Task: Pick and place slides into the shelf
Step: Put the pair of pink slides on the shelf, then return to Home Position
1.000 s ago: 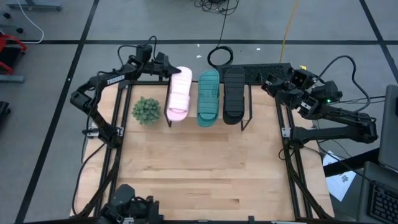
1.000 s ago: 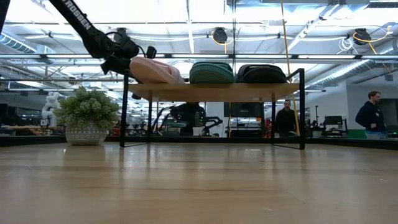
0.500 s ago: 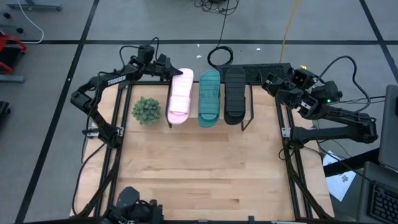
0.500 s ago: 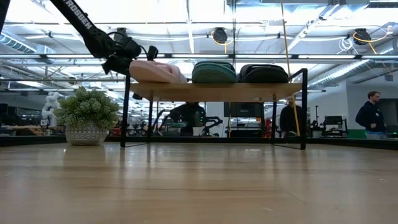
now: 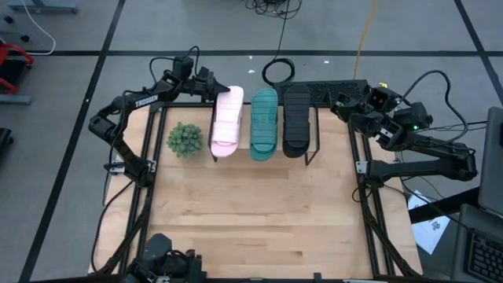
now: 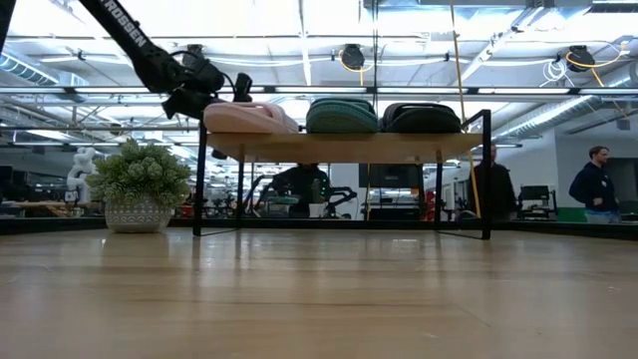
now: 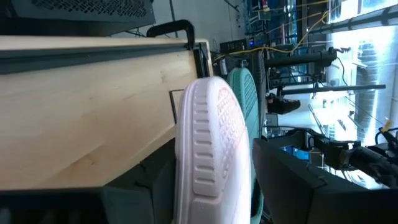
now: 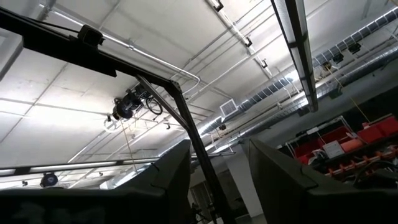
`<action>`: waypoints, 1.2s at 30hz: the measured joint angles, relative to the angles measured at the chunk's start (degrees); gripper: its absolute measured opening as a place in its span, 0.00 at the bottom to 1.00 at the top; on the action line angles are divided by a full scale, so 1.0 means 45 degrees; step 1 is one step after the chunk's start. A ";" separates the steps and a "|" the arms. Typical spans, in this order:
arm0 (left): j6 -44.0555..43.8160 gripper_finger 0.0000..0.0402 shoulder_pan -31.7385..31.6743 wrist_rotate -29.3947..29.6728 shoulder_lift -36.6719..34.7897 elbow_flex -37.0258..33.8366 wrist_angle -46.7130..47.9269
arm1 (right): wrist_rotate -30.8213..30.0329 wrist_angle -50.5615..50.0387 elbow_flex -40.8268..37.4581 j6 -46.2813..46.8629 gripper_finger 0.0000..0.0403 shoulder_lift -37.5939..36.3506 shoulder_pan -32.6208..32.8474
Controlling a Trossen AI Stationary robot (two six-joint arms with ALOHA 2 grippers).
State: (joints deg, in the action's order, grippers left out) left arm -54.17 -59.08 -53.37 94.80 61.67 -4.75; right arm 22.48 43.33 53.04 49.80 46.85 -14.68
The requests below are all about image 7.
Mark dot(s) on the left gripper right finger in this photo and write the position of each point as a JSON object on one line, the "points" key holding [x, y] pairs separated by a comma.
{"points": [[311, 199]]}

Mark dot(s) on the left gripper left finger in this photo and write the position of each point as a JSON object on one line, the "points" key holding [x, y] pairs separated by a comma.
{"points": [[133, 199]]}

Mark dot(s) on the teal rubber slide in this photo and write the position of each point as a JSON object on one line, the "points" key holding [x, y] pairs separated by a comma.
{"points": [[247, 93]]}

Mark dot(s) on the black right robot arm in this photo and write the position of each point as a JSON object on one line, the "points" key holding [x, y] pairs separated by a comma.
{"points": [[370, 161]]}

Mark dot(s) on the black perforated metal case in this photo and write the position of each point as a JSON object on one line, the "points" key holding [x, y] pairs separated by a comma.
{"points": [[77, 15]]}

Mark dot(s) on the wooden shelf with black frame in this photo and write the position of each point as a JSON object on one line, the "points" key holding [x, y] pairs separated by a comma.
{"points": [[93, 109]]}

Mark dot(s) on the thin black rig post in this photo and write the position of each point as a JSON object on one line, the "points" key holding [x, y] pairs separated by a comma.
{"points": [[332, 89]]}

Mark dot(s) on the thick black rig post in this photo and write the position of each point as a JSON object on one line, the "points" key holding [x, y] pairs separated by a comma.
{"points": [[298, 58]]}

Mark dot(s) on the black network switch box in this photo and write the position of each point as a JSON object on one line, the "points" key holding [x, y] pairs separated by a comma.
{"points": [[234, 46]]}

